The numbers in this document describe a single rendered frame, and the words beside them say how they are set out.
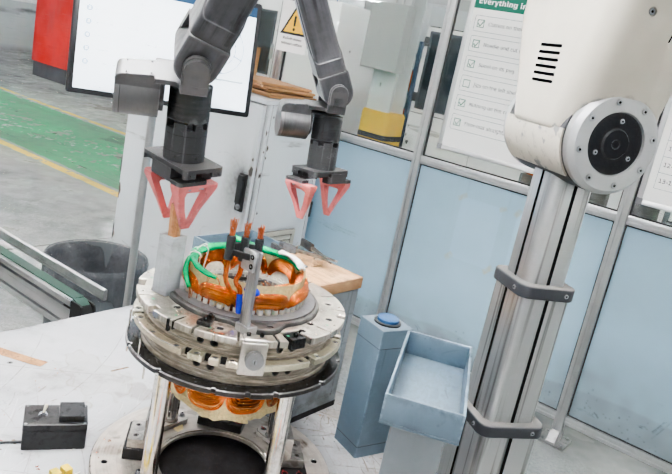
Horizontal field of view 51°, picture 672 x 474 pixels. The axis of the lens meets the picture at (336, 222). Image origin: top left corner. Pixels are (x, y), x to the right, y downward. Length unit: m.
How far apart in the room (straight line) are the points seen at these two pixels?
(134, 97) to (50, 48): 4.24
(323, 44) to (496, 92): 2.02
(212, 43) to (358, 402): 0.71
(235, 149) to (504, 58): 1.31
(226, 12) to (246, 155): 2.49
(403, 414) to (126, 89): 0.55
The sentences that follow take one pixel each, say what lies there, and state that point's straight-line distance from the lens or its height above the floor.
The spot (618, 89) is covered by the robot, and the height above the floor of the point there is 1.51.
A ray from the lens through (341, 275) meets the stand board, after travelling 1.37.
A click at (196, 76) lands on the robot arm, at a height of 1.42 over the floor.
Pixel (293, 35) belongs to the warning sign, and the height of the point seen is 1.51.
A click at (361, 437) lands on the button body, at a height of 0.82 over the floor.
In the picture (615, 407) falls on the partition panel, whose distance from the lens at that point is 3.29.
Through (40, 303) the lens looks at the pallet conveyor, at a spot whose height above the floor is 0.70.
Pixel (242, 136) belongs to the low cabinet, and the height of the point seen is 1.00.
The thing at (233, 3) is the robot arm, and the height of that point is 1.51.
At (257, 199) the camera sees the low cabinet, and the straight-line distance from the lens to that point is 3.37.
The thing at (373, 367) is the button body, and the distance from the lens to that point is 1.26.
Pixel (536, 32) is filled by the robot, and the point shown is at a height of 1.57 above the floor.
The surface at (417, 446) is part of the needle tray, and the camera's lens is 1.06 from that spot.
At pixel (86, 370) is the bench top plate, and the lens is 1.50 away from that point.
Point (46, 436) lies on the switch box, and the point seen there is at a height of 0.80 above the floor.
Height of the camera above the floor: 1.49
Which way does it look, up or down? 14 degrees down
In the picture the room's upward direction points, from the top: 12 degrees clockwise
